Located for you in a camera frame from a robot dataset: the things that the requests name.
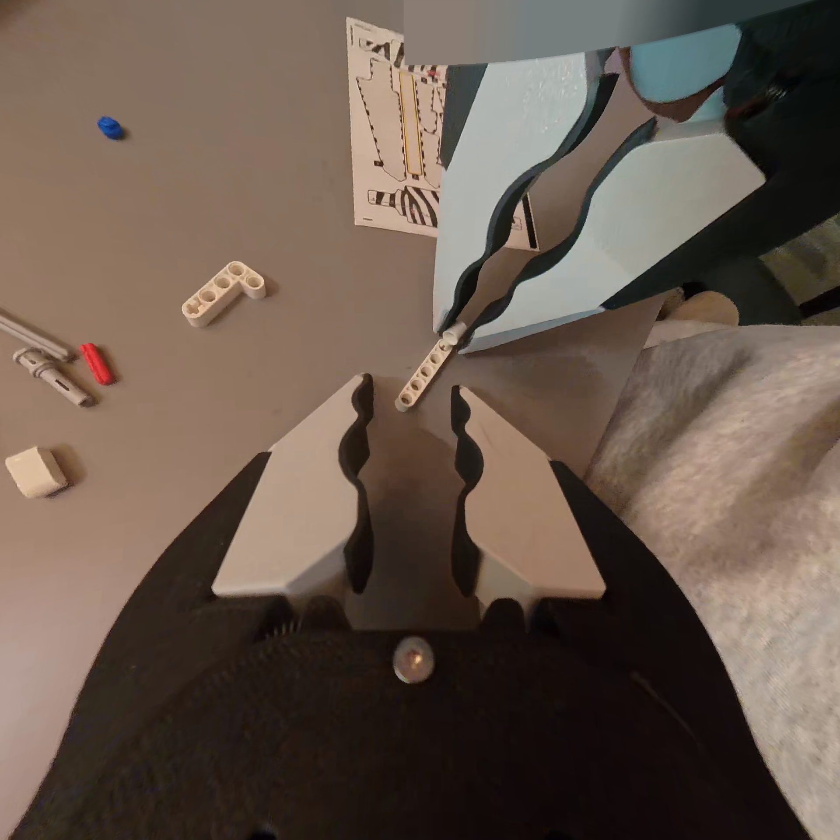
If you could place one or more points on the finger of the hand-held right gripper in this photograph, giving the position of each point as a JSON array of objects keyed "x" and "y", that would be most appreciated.
[
  {"x": 656, "y": 210},
  {"x": 512, "y": 118}
]

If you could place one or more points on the grey lego axle pin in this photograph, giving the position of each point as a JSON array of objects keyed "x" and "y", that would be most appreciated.
[{"x": 52, "y": 377}]

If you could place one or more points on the white L-shaped lego beam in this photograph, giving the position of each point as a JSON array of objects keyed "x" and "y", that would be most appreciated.
[{"x": 244, "y": 293}]

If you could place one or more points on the red lego piece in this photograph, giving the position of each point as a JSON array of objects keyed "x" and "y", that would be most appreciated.
[{"x": 98, "y": 364}]

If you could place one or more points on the white sloped lego piece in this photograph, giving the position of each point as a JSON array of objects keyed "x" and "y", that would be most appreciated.
[{"x": 36, "y": 471}]

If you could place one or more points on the thin white lego beam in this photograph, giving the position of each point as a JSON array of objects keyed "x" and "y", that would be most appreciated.
[{"x": 420, "y": 382}]

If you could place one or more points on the blue lego piece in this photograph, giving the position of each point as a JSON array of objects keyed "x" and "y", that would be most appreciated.
[{"x": 110, "y": 128}]

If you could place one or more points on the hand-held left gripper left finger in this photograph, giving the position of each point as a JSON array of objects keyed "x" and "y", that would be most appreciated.
[{"x": 289, "y": 518}]

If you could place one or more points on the zebra sticker sheet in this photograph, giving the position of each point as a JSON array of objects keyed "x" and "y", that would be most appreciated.
[{"x": 380, "y": 131}]

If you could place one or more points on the beige shoe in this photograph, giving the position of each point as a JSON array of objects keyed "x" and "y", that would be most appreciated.
[{"x": 702, "y": 308}]

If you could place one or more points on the black office chair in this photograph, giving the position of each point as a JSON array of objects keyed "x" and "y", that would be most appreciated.
[{"x": 768, "y": 295}]

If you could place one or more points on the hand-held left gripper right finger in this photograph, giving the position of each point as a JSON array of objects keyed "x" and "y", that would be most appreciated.
[{"x": 531, "y": 518}]

